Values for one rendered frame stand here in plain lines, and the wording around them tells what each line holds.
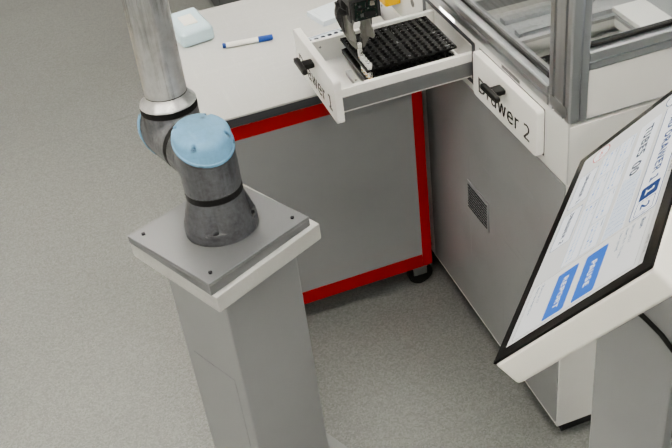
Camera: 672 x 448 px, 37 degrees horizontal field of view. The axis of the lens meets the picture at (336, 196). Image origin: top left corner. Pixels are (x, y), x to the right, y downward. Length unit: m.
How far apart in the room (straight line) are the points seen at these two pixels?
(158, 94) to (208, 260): 0.34
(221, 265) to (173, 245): 0.13
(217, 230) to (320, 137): 0.64
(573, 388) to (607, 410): 0.75
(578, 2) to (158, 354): 1.66
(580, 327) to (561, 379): 1.08
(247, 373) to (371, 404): 0.62
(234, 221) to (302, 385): 0.51
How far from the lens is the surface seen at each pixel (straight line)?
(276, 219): 2.02
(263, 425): 2.28
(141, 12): 1.91
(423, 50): 2.30
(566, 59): 1.90
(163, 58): 1.95
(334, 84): 2.16
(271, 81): 2.53
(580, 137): 1.98
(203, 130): 1.92
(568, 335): 1.36
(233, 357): 2.11
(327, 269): 2.79
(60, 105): 4.23
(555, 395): 2.46
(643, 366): 1.63
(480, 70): 2.22
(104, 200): 3.58
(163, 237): 2.05
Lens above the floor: 2.01
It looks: 37 degrees down
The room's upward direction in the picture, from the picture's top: 8 degrees counter-clockwise
